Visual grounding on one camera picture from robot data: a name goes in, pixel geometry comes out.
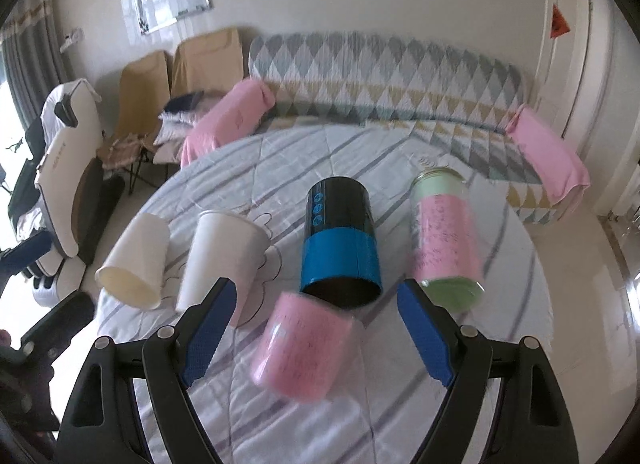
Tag black and blue can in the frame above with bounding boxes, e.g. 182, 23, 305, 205
299, 177, 383, 310

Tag cream paper cup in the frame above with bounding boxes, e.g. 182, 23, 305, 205
96, 213, 170, 310

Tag pink paper wrapped cup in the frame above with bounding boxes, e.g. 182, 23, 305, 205
250, 291, 362, 403

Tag white paper cup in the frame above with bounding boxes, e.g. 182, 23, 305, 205
176, 210, 270, 327

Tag green and pink glass jar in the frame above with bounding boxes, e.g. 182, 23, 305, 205
410, 167, 484, 313

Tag pink armrest cover right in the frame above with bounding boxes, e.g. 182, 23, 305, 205
506, 105, 590, 213

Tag pink armrest cover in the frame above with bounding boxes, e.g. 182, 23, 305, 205
180, 78, 276, 168
506, 105, 590, 213

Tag white striped table cloth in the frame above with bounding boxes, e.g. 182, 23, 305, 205
96, 126, 553, 463

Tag stacked pillows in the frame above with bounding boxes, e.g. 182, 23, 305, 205
153, 91, 224, 165

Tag diamond patterned sofa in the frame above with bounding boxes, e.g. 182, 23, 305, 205
247, 31, 565, 224

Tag pink armrest cover left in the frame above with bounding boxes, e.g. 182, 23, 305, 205
180, 78, 276, 168

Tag tan folding chair far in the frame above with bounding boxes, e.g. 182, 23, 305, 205
96, 51, 170, 194

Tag tan folding chair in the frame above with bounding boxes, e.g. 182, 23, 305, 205
170, 28, 244, 98
96, 51, 170, 194

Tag grey curtain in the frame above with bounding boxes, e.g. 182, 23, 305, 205
1, 0, 70, 130

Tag white door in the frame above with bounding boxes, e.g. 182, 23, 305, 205
530, 0, 590, 137

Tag tan folding chair near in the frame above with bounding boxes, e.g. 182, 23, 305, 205
170, 28, 244, 98

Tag red door decoration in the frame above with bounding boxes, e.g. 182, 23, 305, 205
550, 4, 570, 39

